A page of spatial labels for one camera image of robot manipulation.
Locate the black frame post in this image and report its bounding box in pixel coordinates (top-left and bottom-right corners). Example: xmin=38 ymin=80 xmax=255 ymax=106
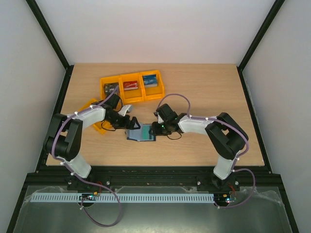
xmin=237 ymin=0 xmax=286 ymax=71
xmin=25 ymin=0 xmax=73 ymax=71

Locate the left black frame post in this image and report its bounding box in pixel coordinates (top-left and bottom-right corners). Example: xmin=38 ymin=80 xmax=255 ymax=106
xmin=25 ymin=0 xmax=73 ymax=71

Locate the yellow bin right of row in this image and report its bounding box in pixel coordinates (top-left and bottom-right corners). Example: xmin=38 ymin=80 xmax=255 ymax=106
xmin=139 ymin=70 xmax=165 ymax=101

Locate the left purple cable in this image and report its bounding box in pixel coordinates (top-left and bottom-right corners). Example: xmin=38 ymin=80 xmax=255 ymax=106
xmin=52 ymin=84 xmax=122 ymax=227

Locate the black cards stack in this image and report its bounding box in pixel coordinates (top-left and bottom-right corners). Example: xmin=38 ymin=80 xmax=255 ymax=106
xmin=104 ymin=83 xmax=119 ymax=96

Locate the red cards stack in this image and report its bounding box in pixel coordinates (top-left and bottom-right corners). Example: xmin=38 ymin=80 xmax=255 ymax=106
xmin=123 ymin=81 xmax=139 ymax=91

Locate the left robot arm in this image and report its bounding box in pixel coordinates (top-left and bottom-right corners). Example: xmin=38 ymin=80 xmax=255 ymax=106
xmin=43 ymin=94 xmax=140 ymax=179

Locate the left controller board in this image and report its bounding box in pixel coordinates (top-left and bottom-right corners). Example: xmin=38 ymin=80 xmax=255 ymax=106
xmin=78 ymin=192 xmax=100 ymax=201

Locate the yellow bin leftmost of row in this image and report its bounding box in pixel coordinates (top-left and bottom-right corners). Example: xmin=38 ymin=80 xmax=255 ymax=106
xmin=100 ymin=75 xmax=120 ymax=99

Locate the yellow bin middle of row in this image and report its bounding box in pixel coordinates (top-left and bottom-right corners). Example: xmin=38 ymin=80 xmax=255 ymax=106
xmin=120 ymin=72 xmax=144 ymax=104

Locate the yellow bin of row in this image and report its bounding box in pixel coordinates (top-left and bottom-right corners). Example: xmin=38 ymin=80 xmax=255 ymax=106
xmin=139 ymin=70 xmax=165 ymax=101
xmin=120 ymin=72 xmax=144 ymax=104
xmin=100 ymin=75 xmax=120 ymax=99

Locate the right black frame post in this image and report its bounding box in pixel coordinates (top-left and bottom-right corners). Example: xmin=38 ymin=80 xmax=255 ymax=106
xmin=237 ymin=0 xmax=286 ymax=71

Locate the right controller board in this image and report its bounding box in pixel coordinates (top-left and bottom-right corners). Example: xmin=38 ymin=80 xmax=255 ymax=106
xmin=214 ymin=193 xmax=237 ymax=207

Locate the light blue slotted cable duct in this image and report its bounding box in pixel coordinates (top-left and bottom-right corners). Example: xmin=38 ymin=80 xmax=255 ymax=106
xmin=30 ymin=193 xmax=214 ymax=203

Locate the controller board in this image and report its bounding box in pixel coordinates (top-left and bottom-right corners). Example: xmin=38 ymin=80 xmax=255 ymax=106
xmin=78 ymin=192 xmax=100 ymax=201
xmin=214 ymin=193 xmax=237 ymax=207

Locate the teal card in holder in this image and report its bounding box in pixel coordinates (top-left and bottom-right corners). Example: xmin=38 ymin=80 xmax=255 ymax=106
xmin=142 ymin=124 xmax=153 ymax=141

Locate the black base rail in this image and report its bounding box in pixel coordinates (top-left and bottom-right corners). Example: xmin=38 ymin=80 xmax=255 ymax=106
xmin=65 ymin=166 xmax=240 ymax=193

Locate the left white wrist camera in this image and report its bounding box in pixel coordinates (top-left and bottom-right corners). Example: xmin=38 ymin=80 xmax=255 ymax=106
xmin=118 ymin=104 xmax=133 ymax=117

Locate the blue leather card holder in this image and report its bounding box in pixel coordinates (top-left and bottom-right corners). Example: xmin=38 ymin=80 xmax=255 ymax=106
xmin=125 ymin=124 xmax=156 ymax=142

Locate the blue cards stack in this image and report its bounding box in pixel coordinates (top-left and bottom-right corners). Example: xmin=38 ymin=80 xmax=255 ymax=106
xmin=142 ymin=74 xmax=158 ymax=88

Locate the separate yellow bin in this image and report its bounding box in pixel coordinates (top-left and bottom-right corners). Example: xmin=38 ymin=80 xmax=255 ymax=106
xmin=78 ymin=98 xmax=113 ymax=135

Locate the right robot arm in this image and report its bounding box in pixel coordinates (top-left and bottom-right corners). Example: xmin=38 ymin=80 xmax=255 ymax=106
xmin=149 ymin=104 xmax=249 ymax=190

